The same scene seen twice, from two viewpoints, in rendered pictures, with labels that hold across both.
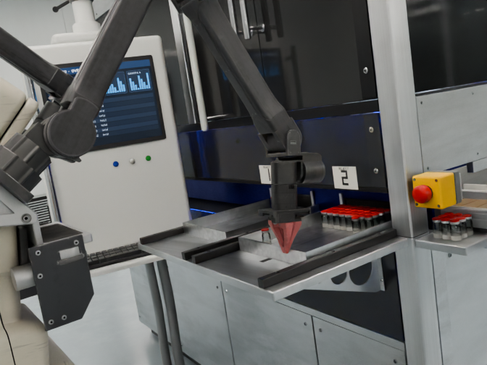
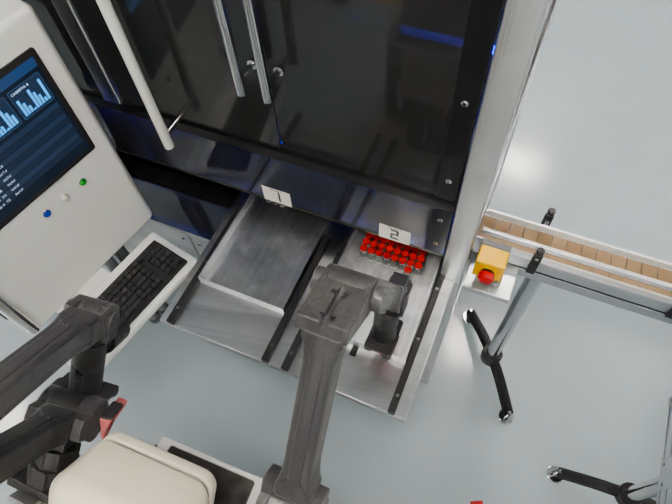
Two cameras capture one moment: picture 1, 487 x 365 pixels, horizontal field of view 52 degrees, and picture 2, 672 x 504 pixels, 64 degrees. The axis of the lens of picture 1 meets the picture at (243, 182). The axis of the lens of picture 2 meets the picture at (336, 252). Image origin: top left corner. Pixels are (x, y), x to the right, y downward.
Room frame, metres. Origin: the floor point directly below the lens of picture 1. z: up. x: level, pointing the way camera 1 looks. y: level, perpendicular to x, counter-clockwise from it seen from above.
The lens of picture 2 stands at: (0.72, 0.24, 2.19)
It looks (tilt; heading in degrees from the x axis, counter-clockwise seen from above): 59 degrees down; 330
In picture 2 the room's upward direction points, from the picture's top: 5 degrees counter-clockwise
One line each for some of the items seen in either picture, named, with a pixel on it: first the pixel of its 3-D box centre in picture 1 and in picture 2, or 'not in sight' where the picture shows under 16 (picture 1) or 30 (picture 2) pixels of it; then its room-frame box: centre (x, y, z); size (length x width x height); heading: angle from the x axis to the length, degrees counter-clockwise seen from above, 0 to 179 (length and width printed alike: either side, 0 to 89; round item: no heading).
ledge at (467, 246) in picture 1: (458, 239); (491, 273); (1.11, -0.47, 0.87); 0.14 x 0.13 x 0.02; 123
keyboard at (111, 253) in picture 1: (130, 251); (122, 299); (1.67, 0.42, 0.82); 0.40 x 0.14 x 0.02; 111
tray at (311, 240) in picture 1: (322, 232); (379, 288); (1.24, -0.18, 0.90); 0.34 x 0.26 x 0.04; 123
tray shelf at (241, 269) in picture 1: (265, 240); (313, 290); (1.35, -0.04, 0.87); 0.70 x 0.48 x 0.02; 33
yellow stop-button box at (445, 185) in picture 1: (435, 189); (491, 261); (1.10, -0.42, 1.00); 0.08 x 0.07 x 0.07; 123
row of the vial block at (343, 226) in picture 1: (346, 221); (390, 260); (1.29, -0.25, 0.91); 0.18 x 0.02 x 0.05; 33
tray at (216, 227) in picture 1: (250, 219); (269, 245); (1.53, 0.00, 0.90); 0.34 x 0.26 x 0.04; 123
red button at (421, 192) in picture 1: (423, 193); (486, 275); (1.07, -0.38, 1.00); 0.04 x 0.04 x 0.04; 33
